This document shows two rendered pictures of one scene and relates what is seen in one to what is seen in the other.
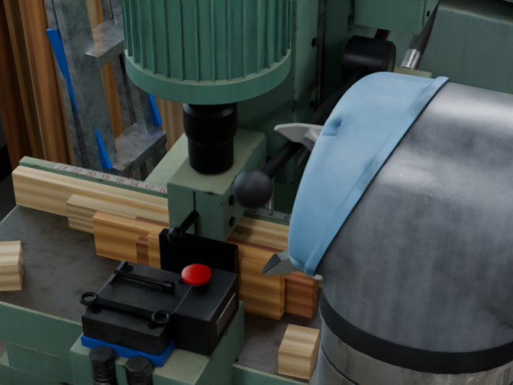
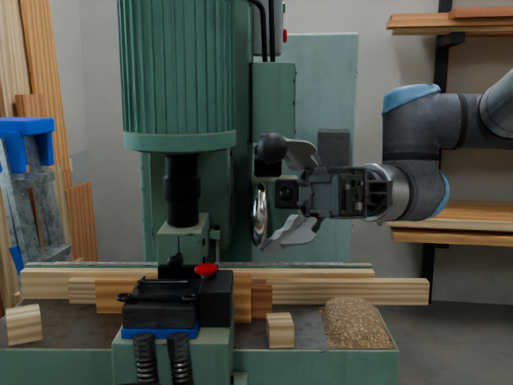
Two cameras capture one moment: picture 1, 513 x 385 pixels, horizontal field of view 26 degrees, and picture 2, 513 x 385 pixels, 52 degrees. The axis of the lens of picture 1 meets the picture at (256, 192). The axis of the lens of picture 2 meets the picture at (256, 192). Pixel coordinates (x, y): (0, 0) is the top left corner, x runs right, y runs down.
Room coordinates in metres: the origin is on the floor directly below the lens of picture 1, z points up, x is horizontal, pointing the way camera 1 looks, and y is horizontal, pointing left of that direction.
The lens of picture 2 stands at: (0.23, 0.23, 1.26)
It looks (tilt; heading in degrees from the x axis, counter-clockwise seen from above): 12 degrees down; 340
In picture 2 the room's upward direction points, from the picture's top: straight up
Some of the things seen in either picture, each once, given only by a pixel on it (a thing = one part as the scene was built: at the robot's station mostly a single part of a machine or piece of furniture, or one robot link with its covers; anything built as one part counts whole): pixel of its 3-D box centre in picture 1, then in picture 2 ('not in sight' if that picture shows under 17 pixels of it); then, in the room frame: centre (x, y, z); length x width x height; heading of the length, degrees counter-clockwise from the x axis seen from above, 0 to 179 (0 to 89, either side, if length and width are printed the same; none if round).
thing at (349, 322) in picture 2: not in sight; (353, 314); (0.88, -0.17, 0.92); 0.14 x 0.09 x 0.04; 159
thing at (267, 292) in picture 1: (215, 274); (198, 297); (0.97, 0.05, 0.94); 0.16 x 0.02 x 0.08; 69
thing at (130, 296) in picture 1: (161, 306); (181, 299); (0.86, 0.10, 0.99); 0.13 x 0.11 x 0.06; 69
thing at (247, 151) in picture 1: (220, 186); (186, 246); (1.07, 0.04, 0.99); 0.14 x 0.07 x 0.09; 159
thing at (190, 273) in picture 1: (196, 274); (205, 269); (0.87, 0.06, 1.02); 0.03 x 0.03 x 0.01
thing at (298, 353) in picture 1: (298, 351); (279, 329); (0.87, -0.05, 0.92); 0.04 x 0.04 x 0.03; 75
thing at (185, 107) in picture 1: (210, 115); (182, 186); (1.05, 0.05, 1.10); 0.06 x 0.06 x 0.12
